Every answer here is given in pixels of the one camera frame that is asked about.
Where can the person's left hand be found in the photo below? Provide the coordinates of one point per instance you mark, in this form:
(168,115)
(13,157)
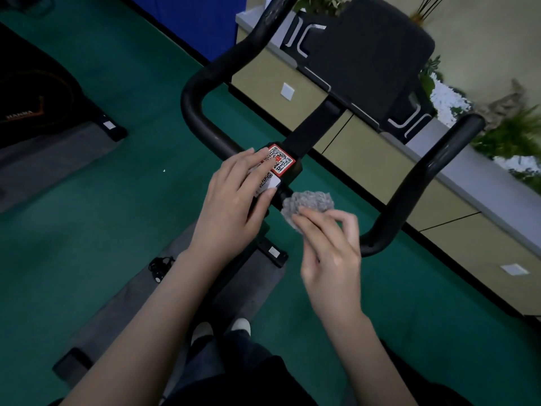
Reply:
(224,215)

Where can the person's right hand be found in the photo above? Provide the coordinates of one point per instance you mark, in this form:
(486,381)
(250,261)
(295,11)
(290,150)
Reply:
(334,270)

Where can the person's right thumb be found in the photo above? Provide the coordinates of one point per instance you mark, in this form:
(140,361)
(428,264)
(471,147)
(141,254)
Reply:
(305,232)

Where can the person's left middle finger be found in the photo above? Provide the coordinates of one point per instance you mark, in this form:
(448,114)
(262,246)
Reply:
(247,158)

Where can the person's left thumb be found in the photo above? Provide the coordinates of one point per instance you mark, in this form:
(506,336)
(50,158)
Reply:
(264,202)

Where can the grey knitted cleaning cloth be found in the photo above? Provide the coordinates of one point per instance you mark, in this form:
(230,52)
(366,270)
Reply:
(308,202)

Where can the black exercise bike stem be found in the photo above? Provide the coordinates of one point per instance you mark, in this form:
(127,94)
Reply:
(310,126)

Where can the person's right forearm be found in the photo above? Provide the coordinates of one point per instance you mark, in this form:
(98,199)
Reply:
(367,363)

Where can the person's left forearm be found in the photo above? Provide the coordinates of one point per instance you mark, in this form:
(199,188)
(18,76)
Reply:
(148,334)

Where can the white label sticker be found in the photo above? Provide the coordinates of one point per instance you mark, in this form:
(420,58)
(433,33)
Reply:
(270,182)

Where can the red label sticker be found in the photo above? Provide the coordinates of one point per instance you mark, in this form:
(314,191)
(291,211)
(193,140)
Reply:
(282,161)

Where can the black bike base foot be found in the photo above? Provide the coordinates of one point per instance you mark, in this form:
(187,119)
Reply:
(274,252)
(72,362)

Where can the beige low planter cabinet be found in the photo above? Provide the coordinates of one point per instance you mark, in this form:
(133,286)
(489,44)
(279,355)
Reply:
(372,169)

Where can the white shoe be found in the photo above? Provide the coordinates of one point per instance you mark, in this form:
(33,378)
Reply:
(241,326)
(201,333)

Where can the person's dark trousers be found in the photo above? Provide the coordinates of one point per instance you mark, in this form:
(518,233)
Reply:
(236,359)

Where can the blue panel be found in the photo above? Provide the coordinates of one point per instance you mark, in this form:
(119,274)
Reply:
(190,16)

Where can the black exercise bike console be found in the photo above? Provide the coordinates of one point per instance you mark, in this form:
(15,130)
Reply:
(372,59)

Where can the grey floor mat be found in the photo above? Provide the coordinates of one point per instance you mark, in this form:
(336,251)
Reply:
(126,300)
(46,164)

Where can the green leafy plant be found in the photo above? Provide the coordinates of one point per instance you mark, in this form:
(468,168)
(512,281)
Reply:
(321,3)

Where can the bed of white pebbles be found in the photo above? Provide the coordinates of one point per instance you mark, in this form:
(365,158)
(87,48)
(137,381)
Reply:
(448,101)

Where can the small green plant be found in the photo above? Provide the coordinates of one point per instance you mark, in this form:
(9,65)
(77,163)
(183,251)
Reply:
(429,73)

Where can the black exercise machine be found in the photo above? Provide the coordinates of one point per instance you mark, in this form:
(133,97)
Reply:
(38,92)

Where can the green fern plant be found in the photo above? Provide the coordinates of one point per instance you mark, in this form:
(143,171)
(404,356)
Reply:
(513,133)

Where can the dried brown plant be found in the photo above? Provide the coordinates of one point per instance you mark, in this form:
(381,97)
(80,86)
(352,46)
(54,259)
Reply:
(424,10)

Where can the grey decorative rock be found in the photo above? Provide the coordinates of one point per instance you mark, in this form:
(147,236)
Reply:
(505,105)

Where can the white wall socket plate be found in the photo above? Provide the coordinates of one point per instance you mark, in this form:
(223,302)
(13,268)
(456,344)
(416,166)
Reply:
(514,269)
(288,91)

